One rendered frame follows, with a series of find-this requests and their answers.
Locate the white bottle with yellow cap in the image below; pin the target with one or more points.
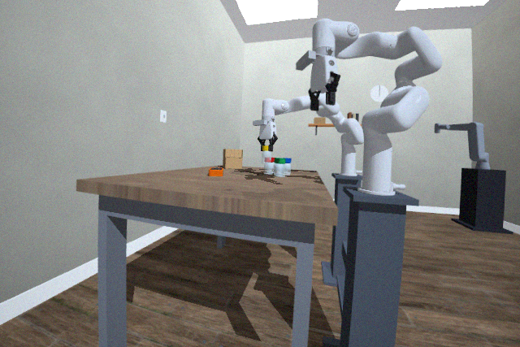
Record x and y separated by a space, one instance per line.
266 155

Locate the orange digital multimeter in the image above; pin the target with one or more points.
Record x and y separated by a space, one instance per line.
215 171

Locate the brown cardboard box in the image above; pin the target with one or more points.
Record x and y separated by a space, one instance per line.
232 159

